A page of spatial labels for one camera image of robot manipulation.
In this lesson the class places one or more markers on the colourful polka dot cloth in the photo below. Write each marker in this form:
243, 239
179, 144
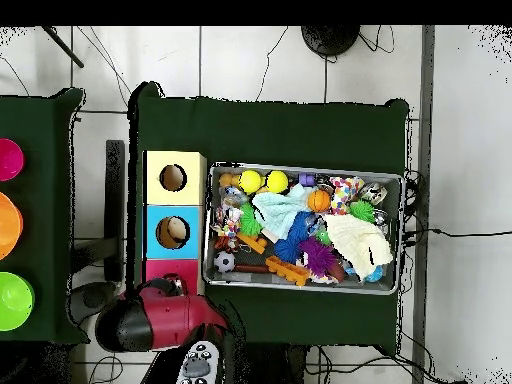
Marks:
228, 224
346, 194

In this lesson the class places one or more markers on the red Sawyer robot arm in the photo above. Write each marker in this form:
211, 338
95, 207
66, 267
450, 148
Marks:
176, 320

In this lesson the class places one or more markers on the wooden box with three holes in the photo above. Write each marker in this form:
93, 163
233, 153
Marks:
192, 192

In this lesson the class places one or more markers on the shallow mesh bin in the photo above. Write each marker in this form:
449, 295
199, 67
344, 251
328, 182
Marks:
394, 276

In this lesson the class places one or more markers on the small soccer ball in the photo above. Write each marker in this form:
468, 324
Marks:
224, 262

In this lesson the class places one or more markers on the dark grey rounded base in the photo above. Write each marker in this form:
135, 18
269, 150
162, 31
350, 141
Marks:
94, 298

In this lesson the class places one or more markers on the black upright panel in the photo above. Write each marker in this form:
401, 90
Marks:
114, 200

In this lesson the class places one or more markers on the orange toy brick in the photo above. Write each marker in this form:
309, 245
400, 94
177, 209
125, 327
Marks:
290, 272

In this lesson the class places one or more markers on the mint green cloth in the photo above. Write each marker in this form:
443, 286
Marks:
280, 212

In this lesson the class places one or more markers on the yellow tennis ball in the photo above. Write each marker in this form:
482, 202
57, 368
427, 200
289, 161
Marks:
250, 181

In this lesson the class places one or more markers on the smooth yellow ball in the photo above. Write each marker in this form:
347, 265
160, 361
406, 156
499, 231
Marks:
276, 181

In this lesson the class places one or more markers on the purple spiky toy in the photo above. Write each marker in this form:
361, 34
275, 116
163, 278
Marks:
318, 256

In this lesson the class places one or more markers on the dark green cloth side table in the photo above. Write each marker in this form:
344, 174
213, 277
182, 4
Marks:
44, 224

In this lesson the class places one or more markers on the green plastic bowl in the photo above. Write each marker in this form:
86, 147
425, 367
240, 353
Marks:
14, 302

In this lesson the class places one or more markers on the orange plastic bowl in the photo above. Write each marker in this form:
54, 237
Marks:
8, 226

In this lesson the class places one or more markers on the dark green tablecloth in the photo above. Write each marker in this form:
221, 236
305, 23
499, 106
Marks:
280, 132

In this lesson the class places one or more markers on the cream knitted cloth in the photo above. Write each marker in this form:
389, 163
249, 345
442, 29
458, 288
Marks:
356, 236

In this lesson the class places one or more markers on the pink plastic bowl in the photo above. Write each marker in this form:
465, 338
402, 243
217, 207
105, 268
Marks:
10, 160

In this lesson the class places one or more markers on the black pole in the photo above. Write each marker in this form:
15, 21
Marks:
64, 46

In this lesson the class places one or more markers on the black round stand base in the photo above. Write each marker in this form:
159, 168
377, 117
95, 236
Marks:
330, 40

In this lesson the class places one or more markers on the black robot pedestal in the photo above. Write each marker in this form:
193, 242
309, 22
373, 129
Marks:
272, 368

